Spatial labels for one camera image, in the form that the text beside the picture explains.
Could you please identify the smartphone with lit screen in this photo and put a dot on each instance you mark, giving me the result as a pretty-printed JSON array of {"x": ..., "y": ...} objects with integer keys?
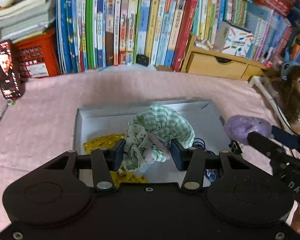
[{"x": 6, "y": 67}]

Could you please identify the blue plush toy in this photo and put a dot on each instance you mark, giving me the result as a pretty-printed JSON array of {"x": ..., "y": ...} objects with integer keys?
[{"x": 287, "y": 70}]

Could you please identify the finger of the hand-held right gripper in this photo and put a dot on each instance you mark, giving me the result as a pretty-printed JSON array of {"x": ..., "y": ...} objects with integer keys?
[
  {"x": 262, "y": 142},
  {"x": 286, "y": 137}
]

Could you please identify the pink tablecloth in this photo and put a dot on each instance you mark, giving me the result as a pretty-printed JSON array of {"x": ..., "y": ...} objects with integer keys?
[{"x": 52, "y": 100}]

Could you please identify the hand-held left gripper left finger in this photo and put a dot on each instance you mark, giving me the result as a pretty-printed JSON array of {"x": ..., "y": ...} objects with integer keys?
[{"x": 118, "y": 153}]

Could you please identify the white box with pencil print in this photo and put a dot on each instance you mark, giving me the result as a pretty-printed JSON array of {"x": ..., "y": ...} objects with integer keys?
[{"x": 233, "y": 40}]

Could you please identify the white plastic rack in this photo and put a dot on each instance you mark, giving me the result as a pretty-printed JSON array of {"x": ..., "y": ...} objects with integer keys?
[{"x": 267, "y": 92}]

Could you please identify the row of small books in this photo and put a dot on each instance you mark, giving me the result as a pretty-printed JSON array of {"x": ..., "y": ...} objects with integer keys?
[{"x": 240, "y": 7}]

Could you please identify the wooden drawer organizer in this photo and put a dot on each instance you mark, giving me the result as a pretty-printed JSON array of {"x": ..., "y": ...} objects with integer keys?
[{"x": 215, "y": 65}]

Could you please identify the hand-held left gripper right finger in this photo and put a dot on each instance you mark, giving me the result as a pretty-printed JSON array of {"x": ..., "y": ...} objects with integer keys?
[{"x": 177, "y": 155}]

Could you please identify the purple plush toy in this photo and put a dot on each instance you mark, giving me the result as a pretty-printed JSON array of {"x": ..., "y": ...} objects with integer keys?
[{"x": 240, "y": 127}]

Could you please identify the green checked cloth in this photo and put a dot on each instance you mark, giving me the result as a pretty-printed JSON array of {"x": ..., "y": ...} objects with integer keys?
[{"x": 160, "y": 122}]

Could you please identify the white cardboard box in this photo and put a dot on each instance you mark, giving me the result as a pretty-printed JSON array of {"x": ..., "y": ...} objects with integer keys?
[{"x": 102, "y": 125}]

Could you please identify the black binder clip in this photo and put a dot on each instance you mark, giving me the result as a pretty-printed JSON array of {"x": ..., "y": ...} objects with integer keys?
[{"x": 235, "y": 147}]

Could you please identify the stack of lying books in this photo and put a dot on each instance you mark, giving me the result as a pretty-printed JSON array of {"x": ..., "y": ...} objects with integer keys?
[{"x": 22, "y": 17}]

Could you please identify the row of tall books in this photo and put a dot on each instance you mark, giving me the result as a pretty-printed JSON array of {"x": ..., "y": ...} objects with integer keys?
[{"x": 127, "y": 25}]

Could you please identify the red plastic crate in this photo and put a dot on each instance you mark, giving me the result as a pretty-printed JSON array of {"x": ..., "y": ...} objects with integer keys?
[{"x": 40, "y": 52}]

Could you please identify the yellow sequined bow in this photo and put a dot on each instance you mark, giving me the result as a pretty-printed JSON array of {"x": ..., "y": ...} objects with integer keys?
[{"x": 102, "y": 142}]

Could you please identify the small black box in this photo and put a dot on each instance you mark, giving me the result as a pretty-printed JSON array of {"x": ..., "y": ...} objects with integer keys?
[{"x": 142, "y": 60}]

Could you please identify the blue floral pouch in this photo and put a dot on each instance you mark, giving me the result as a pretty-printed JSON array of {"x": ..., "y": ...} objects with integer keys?
[{"x": 211, "y": 175}]

